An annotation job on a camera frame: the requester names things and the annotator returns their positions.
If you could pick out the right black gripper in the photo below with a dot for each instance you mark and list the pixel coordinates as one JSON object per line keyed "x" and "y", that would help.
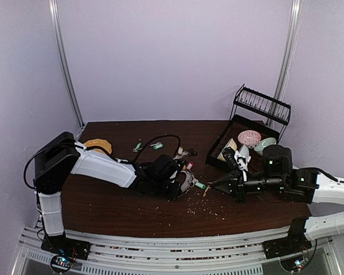
{"x": 238, "y": 186}

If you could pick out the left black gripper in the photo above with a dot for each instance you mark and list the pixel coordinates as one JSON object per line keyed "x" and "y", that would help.
{"x": 174, "y": 193}

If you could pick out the key with yellow tag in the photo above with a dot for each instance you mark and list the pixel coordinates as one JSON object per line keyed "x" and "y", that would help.
{"x": 206, "y": 189}

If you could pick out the metal keyring with red handle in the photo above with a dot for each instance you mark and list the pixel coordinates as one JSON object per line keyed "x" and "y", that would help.
{"x": 188, "y": 182}

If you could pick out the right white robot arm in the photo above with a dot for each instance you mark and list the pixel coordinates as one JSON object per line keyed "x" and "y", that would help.
{"x": 304, "y": 185}

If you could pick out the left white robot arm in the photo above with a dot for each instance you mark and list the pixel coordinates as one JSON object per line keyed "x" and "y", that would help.
{"x": 50, "y": 168}

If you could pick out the keys with yellow tag cluster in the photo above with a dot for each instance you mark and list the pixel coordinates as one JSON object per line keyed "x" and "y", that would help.
{"x": 181, "y": 153}

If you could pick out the light blue ribbed bowl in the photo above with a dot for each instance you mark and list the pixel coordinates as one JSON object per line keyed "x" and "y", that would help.
{"x": 244, "y": 152}

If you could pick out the key with light green tag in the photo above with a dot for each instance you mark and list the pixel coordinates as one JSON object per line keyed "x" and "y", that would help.
{"x": 157, "y": 146}

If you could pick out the yellow checked bowl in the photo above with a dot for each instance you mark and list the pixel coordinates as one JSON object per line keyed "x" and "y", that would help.
{"x": 230, "y": 144}

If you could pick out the key with dark green tag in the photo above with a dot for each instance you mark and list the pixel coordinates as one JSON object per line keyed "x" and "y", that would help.
{"x": 138, "y": 147}

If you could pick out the pale green bowl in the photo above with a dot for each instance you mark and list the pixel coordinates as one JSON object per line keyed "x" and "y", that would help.
{"x": 263, "y": 144}

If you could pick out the pink patterned bowl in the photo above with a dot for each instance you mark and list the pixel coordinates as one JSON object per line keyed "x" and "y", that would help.
{"x": 250, "y": 138}

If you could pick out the yellow dotted plate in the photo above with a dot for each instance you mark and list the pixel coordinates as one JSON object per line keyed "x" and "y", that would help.
{"x": 107, "y": 147}

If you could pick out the black dish rack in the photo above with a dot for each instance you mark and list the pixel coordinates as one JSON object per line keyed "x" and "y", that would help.
{"x": 251, "y": 110}

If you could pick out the green tag on ring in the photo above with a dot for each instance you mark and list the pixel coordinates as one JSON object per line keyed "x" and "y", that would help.
{"x": 200, "y": 185}

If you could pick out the red tag on ring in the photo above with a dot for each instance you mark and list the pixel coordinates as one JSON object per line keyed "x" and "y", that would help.
{"x": 190, "y": 166}

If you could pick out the right aluminium frame post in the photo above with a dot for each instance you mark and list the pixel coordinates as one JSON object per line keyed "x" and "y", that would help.
{"x": 289, "y": 49}

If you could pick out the aluminium frame post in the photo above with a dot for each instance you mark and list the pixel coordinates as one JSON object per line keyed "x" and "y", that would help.
{"x": 53, "y": 9}
{"x": 289, "y": 49}

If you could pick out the left aluminium frame post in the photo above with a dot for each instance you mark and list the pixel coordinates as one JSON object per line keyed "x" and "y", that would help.
{"x": 53, "y": 9}

